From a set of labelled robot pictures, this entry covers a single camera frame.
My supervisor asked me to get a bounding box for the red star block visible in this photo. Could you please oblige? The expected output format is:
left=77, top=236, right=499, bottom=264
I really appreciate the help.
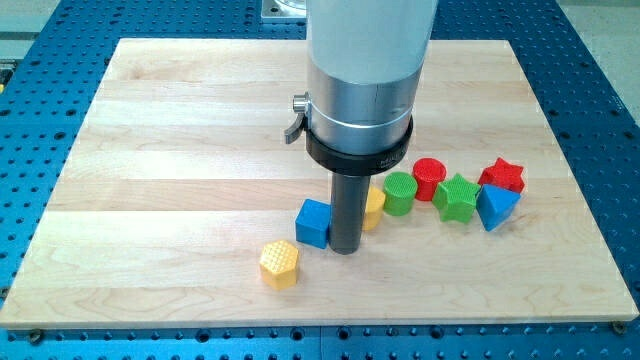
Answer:
left=478, top=157, right=525, bottom=193

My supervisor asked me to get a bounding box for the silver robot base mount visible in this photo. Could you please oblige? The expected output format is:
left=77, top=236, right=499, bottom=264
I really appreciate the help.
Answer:
left=260, top=0, right=306, bottom=23

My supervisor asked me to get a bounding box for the green star block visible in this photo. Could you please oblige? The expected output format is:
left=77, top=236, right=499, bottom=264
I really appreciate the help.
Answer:
left=432, top=173, right=481, bottom=224

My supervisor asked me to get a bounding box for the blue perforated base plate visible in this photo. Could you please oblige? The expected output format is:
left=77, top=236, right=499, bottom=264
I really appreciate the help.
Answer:
left=1, top=1, right=639, bottom=359

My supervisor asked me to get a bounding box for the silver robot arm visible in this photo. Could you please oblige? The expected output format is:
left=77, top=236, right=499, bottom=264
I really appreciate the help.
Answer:
left=285, top=0, right=438, bottom=176

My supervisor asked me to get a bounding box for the red cylinder block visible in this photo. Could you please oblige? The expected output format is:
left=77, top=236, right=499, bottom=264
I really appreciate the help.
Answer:
left=412, top=158, right=447, bottom=201

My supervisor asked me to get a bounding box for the blue cube block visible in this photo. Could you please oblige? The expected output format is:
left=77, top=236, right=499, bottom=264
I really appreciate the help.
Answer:
left=295, top=199, right=331, bottom=249

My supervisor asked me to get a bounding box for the blue triangle block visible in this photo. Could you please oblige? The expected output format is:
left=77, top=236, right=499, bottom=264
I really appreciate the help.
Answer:
left=476, top=184, right=521, bottom=231

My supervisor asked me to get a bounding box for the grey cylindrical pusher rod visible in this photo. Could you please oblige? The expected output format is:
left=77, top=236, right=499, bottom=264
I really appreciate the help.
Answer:
left=328, top=173, right=370, bottom=255

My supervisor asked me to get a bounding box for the yellow block behind rod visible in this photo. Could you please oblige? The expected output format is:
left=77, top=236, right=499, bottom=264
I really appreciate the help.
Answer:
left=362, top=186, right=386, bottom=231

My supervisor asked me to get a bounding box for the yellow hexagon block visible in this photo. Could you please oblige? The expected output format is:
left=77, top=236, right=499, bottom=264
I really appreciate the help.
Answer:
left=259, top=240, right=299, bottom=290

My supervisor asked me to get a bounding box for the wooden board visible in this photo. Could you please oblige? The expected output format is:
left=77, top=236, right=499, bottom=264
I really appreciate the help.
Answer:
left=1, top=39, right=638, bottom=329

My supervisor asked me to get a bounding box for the green cylinder block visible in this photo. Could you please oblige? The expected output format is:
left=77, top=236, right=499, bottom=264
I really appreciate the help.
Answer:
left=383, top=172, right=418, bottom=216

